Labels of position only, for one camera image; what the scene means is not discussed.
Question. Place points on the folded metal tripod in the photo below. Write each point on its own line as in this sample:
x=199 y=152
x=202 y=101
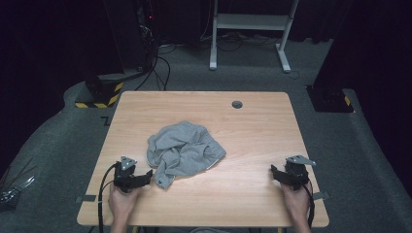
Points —
x=14 y=189

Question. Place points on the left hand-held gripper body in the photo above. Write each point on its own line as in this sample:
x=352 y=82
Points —
x=124 y=177

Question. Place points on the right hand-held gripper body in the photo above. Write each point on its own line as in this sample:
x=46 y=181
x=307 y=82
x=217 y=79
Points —
x=298 y=171

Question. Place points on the black stand base yellow corner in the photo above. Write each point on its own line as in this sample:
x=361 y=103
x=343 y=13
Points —
x=330 y=98

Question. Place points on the person's right hand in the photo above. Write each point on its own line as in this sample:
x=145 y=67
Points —
x=297 y=203

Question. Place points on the person's left hand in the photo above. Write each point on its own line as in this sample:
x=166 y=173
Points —
x=122 y=203

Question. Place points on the black yellow striped stand base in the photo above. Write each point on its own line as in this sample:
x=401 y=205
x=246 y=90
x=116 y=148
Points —
x=102 y=93

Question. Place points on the dark equipment rack red light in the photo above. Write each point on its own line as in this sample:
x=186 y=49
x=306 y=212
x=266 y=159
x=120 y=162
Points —
x=145 y=29

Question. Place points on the grey tape strip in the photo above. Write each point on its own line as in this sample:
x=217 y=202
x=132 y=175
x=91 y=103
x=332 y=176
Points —
x=85 y=198
x=320 y=195

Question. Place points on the white metal desk frame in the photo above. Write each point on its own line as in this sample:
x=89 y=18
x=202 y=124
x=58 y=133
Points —
x=251 y=22

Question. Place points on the grey cloth shorts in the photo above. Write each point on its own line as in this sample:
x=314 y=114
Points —
x=181 y=152

